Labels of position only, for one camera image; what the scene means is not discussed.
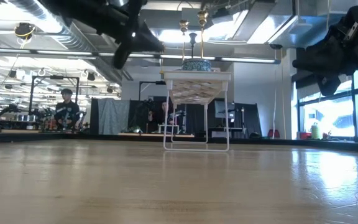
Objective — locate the dark computer monitor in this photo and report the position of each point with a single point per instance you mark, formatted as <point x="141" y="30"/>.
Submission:
<point x="224" y="109"/>

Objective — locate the green bottle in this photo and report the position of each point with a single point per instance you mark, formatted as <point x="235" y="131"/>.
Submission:
<point x="316" y="131"/>

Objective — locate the black table frame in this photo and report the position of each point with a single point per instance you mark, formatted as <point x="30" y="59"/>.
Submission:
<point x="73" y="137"/>

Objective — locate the blue patterned candle tin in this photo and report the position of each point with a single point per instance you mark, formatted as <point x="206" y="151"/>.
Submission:
<point x="196" y="65"/>

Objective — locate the grey hanging cloth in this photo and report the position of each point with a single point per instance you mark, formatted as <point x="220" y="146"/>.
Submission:
<point x="113" y="116"/>

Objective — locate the seated person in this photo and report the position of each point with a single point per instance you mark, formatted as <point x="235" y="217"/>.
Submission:
<point x="162" y="115"/>

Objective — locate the round black ceiling device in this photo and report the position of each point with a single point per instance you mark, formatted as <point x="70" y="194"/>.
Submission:
<point x="24" y="31"/>

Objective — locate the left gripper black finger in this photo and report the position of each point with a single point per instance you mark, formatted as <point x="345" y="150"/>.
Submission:
<point x="149" y="39"/>
<point x="123" y="54"/>

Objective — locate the black candlestick holder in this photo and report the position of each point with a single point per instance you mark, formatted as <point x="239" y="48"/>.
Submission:
<point x="192" y="43"/>

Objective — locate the long ceiling light strip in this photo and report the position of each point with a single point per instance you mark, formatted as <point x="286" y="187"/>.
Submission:
<point x="228" y="58"/>

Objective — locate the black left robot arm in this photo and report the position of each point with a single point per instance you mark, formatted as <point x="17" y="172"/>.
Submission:
<point x="79" y="12"/>

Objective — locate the black metal stand frame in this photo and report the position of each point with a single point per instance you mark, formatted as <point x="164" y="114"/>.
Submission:
<point x="31" y="93"/>

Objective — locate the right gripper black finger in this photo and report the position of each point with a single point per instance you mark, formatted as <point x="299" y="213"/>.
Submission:
<point x="329" y="85"/>

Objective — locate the standing person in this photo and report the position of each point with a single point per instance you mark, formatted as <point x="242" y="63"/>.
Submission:
<point x="67" y="112"/>

